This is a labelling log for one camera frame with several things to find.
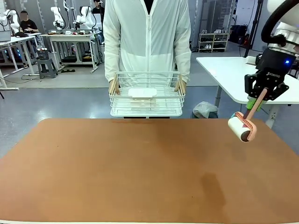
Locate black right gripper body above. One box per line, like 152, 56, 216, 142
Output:
255, 49, 296, 89

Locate pink lint roller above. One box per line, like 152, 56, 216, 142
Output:
228, 88, 258, 143

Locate white wire rack wooden handles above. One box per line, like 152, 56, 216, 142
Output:
108, 71, 186, 117

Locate white ribbed drip tray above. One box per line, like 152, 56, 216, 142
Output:
110, 108, 183, 118

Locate white object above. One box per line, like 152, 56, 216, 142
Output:
128, 88, 157, 99

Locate person's right forearm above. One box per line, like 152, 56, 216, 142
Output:
104, 50, 122, 83

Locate person's left forearm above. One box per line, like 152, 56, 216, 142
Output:
174, 50, 192, 84

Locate person's left hand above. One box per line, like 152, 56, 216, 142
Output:
174, 78, 187, 93

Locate person's right hand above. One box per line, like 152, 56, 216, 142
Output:
108, 77, 121, 95

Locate white side table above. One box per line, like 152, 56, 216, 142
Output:
195, 56, 299, 128

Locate dark trash bin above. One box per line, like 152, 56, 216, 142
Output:
191, 111, 219, 119

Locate black tripod stand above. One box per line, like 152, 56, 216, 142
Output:
243, 0, 264, 58

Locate black equipment case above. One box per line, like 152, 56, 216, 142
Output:
230, 24, 249, 45

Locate white shoe shelf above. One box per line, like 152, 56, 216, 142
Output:
198, 32, 231, 53

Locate person in white jacket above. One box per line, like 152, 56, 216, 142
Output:
102, 0, 192, 119

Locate standing person in black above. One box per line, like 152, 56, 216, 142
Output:
92, 0, 106, 15

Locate white workbench with robots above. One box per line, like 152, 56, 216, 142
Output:
47, 29, 101, 71

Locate grey plastic stool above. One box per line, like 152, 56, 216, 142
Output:
36, 58, 58, 79

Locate black mesh basket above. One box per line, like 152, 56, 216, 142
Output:
37, 48, 49, 60

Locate seated person in black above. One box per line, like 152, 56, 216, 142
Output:
19, 10, 45, 59

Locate white desk with grey box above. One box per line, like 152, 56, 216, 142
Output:
0, 32, 42, 91

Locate grey storage box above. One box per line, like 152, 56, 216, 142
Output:
0, 29, 12, 43

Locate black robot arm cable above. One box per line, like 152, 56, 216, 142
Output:
261, 0, 290, 46

